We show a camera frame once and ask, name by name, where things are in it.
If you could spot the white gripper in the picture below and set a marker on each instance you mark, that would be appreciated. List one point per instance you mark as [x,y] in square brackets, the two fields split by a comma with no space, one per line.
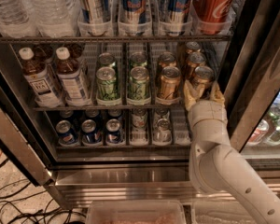
[207,113]

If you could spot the orange can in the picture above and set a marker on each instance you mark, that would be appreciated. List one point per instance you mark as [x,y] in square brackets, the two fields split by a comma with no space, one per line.
[187,48]
[193,60]
[165,59]
[169,83]
[201,80]

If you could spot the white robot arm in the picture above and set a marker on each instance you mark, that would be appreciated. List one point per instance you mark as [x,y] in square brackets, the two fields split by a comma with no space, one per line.
[214,165]

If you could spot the fridge glass door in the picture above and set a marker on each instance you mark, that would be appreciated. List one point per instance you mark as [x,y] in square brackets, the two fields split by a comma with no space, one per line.
[251,73]

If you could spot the silver can bottom shelf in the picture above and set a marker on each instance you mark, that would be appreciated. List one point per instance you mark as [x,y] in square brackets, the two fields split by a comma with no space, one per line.
[162,132]

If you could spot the front right green can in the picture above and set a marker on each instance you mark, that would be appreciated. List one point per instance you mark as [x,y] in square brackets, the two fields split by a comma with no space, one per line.
[139,84]

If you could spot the green can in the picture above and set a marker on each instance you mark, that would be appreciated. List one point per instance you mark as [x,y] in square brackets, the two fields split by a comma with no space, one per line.
[138,59]
[107,84]
[139,84]
[107,59]

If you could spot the white diet can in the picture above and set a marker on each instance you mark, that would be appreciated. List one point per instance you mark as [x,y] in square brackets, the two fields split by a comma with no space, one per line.
[139,118]

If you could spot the rear right green can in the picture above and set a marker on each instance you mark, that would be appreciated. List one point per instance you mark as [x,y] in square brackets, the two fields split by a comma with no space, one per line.
[138,59]

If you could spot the red cola can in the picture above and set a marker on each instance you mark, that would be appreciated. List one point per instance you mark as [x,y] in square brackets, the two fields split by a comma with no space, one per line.
[211,13]

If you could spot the front left green can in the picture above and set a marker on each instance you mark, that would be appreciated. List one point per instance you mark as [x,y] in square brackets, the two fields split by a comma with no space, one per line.
[107,84]

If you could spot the right blue pepsi can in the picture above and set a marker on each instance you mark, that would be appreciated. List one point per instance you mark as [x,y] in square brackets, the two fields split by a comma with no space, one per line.
[114,135]

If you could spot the blue pepsi can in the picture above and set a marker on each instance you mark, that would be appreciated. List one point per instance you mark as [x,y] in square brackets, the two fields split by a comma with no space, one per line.
[114,135]
[90,133]
[67,135]

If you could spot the middle blue energy can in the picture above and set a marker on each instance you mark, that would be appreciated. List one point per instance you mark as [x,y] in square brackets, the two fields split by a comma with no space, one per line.
[134,15]

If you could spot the blue energy can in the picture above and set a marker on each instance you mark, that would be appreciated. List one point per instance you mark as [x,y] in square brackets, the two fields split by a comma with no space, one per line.
[134,15]
[174,14]

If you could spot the right blue energy can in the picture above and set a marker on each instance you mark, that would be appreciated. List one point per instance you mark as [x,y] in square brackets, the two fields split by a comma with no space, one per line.
[174,14]

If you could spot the rear left green can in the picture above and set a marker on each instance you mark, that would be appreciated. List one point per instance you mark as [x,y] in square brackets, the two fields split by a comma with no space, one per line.
[107,59]

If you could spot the stainless steel fridge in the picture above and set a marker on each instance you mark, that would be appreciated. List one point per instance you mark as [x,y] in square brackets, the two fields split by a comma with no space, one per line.
[79,176]

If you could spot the middle blue pepsi can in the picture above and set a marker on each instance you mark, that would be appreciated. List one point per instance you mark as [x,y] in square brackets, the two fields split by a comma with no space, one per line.
[90,133]

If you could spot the left silver energy can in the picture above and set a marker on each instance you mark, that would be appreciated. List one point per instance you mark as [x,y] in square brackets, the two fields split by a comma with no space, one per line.
[95,14]

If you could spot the left blue pepsi can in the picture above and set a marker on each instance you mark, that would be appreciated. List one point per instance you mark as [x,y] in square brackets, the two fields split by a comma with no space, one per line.
[67,135]

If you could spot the right clear plastic bin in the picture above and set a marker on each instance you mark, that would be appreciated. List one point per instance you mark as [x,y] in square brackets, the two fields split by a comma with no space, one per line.
[211,212]

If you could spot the clear plastic bin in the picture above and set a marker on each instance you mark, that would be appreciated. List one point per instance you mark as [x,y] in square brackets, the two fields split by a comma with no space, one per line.
[211,212]
[136,212]

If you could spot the right tea bottle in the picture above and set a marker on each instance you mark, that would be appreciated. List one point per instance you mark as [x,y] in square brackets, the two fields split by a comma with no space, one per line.
[73,78]

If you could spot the tea bottle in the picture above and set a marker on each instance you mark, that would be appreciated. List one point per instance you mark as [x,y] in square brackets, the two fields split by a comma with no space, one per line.
[73,78]
[41,78]

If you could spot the left clear plastic bin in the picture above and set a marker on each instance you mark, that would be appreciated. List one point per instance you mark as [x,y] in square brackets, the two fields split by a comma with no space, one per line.
[136,212]

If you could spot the left tea bottle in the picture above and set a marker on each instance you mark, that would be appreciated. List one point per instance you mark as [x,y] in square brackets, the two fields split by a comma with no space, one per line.
[41,78]

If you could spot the right water bottle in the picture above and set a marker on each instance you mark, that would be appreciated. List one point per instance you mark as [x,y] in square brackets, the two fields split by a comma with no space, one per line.
[53,18]

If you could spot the water bottle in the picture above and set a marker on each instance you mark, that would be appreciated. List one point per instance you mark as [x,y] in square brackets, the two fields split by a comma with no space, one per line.
[53,18]
[14,20]

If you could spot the left water bottle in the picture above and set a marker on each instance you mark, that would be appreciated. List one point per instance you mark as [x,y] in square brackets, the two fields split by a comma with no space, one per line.
[14,20]

